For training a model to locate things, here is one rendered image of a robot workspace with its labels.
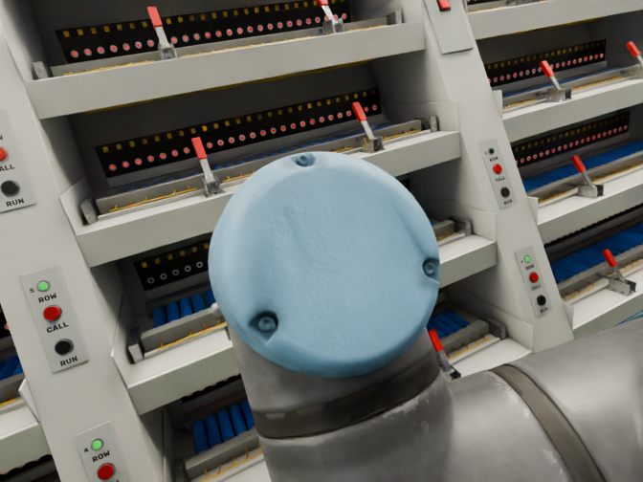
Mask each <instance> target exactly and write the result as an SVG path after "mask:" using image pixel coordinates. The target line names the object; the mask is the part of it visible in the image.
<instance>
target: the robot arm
mask: <svg viewBox="0 0 643 482"><path fill-rule="evenodd" d="M209 274H210V281H211V288H212V291H213V294H214V297H215V300H216V302H214V303H213V304H212V305H211V311H212V313H213V315H214V316H215V317H219V316H222V315H223V316H224V318H225V320H226V323H227V326H225V327H224V329H225V332H226V335H227V338H228V340H231V341H232V344H233V350H234V353H235V356H236V359H237V363H238V367H239V370H240V374H241V377H242V381H243V383H244V387H245V390H246V394H247V397H248V401H249V404H250V408H251V411H252V414H253V418H254V421H255V428H256V431H257V435H258V439H259V442H260V445H261V448H262V452H263V455H264V459H265V463H266V466H267V470H268V473H269V476H270V479H271V482H643V312H642V313H640V314H638V315H636V316H633V317H632V318H630V319H628V320H626V321H625V322H624V323H622V324H619V325H616V326H613V327H611V328H608V329H605V330H602V331H599V332H596V333H593V334H590V335H588V336H585V337H582V338H579V339H576V340H572V341H569V342H566V343H563V344H560V345H557V346H554V347H551V348H548V349H545V350H543V351H540V352H537V353H535V354H532V355H529V356H526V357H523V358H520V359H517V360H514V361H510V362H507V363H504V364H501V365H499V366H496V367H493V368H490V369H487V370H485V369H484V370H481V371H478V372H476V373H473V374H470V375H467V376H464V377H461V378H458V379H455V380H452V381H450V382H447V383H446V382H445V379H444V377H443V374H442V371H441V368H440V366H439V364H438V361H437V358H436V356H435V354H434V351H433V348H432V341H431V339H430V336H429V333H428V331H427V328H426V325H427V323H428V321H429V319H430V316H431V314H432V310H433V308H434V305H435V302H436V300H437V296H438V291H439V283H440V256H439V249H438V246H437V242H436V238H435V235H434V232H433V229H432V226H431V223H430V221H429V219H428V217H427V215H426V213H425V212H424V210H423V209H422V208H421V206H420V205H419V204H418V202H417V201H416V200H415V198H414V197H413V196H412V195H411V194H410V192H409V191H408V190H407V189H406V188H405V187H404V186H403V185H402V184H401V183H400V182H398V181H397V180H396V179H395V178H393V177H392V176H391V175H389V174H388V173H387V172H385V170H383V169H381V168H380V167H378V166H376V165H374V164H371V163H369V162H366V161H364V160H362V159H359V158H356V157H353V156H349V155H345V154H341V153H334V152H305V153H299V154H295V155H291V156H287V157H284V158H281V159H279V160H276V161H274V162H272V163H270V164H267V165H265V166H263V167H262V168H260V169H259V170H258V171H257V172H255V173H254V174H253V175H252V176H250V177H249V178H248V179H247V180H246V181H245V182H244V183H243V184H242V185H241V186H240V187H239V188H238V189H237V191H236V192H235V193H234V194H233V196H232V198H231V199H230V201H229V202H228V204H227V205H226V207H225V209H224V211H223V213H222V215H221V217H220V219H219V220H218V222H217V224H216V227H215V229H214V232H213V235H212V238H211V244H210V250H209Z"/></svg>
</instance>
